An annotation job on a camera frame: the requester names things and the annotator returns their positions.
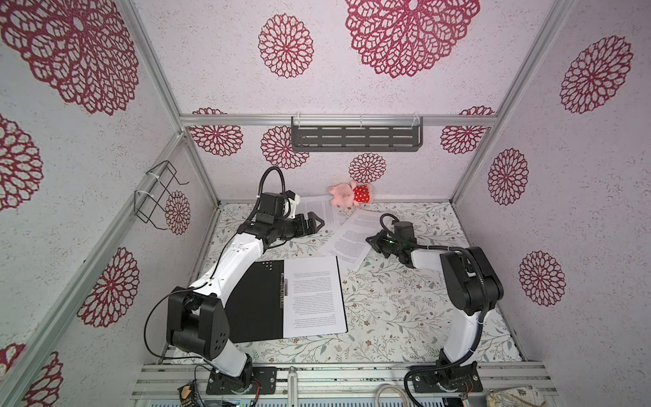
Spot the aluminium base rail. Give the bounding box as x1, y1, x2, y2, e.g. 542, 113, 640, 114
127, 362, 558, 406

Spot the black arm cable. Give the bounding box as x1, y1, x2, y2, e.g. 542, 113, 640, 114
143, 166, 288, 360
378, 213, 497, 372

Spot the pink plush pig toy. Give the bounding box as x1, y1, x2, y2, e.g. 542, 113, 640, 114
328, 181, 372, 208

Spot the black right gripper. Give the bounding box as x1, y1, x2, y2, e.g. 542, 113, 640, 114
365, 230, 401, 258

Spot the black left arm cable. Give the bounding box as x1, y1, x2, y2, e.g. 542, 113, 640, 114
143, 166, 288, 360

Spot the black wire wall rack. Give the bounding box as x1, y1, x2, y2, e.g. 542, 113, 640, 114
132, 160, 189, 231

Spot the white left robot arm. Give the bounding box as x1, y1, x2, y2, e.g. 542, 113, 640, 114
166, 191, 325, 381

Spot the white printed paper sheet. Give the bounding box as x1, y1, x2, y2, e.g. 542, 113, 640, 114
282, 256, 349, 338
297, 195, 342, 231
320, 210, 381, 271

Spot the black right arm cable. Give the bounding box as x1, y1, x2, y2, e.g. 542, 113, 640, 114
378, 213, 497, 372

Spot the teal folder with black inside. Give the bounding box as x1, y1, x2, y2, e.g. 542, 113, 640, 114
223, 255, 349, 344

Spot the grey slotted wall shelf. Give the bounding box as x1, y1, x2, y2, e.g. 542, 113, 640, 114
290, 116, 424, 153

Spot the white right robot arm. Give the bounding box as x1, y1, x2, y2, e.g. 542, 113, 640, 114
366, 213, 504, 377

